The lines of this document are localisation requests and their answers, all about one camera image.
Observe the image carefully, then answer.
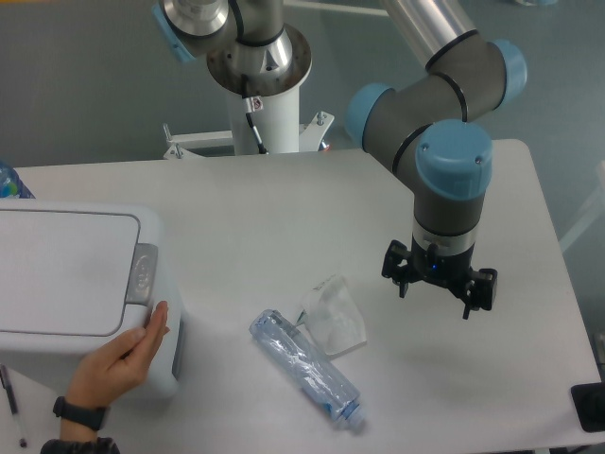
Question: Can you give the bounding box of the black pen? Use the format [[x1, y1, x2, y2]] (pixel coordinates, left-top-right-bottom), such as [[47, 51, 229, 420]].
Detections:
[[1, 364, 28, 448]]

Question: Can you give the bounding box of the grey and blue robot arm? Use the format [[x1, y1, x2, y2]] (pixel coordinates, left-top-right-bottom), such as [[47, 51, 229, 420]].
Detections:
[[152, 1, 527, 312]]

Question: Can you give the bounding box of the dark sleeved forearm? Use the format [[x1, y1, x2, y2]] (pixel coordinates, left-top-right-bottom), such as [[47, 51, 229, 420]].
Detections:
[[41, 420, 121, 454]]

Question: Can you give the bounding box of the crushed clear plastic bottle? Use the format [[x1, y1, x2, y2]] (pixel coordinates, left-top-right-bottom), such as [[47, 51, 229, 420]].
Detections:
[[249, 309, 365, 432]]

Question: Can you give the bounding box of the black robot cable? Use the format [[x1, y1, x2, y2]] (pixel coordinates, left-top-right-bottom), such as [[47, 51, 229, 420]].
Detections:
[[228, 0, 270, 156]]

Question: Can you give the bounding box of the bare human hand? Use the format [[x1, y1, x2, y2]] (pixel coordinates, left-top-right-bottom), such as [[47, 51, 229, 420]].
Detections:
[[65, 301, 169, 410]]

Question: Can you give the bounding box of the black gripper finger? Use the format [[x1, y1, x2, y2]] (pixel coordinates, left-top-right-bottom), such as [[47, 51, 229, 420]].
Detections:
[[462, 269, 498, 320], [381, 239, 412, 298]]

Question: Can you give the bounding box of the black device at table edge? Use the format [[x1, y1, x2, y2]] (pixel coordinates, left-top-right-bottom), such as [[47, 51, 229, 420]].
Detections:
[[570, 382, 604, 433]]

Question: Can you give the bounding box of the white lidded trash can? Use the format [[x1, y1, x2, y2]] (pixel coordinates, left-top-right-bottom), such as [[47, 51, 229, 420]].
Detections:
[[1, 199, 184, 400]]

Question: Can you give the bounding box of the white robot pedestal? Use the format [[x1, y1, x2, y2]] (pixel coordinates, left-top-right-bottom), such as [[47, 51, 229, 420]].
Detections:
[[162, 23, 336, 160]]

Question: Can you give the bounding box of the black wrist watch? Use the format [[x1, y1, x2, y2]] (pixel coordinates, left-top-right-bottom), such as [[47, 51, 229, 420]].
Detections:
[[53, 396, 111, 431]]

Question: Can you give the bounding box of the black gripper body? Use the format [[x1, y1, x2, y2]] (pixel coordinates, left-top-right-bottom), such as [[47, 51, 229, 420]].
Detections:
[[402, 231, 475, 298]]

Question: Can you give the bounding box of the clear plastic bag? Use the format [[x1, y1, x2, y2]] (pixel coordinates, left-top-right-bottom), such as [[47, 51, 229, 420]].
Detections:
[[295, 274, 367, 358]]

